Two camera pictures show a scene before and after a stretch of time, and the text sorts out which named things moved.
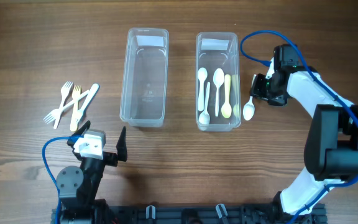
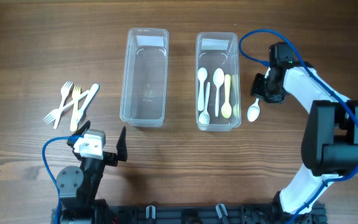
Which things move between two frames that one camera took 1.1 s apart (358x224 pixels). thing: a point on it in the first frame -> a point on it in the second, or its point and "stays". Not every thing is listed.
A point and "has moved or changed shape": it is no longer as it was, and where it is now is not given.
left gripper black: x=112 y=158 stays
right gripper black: x=255 y=89 stays
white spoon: x=248 y=111 has moved or changed shape
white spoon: x=218 y=79 stays
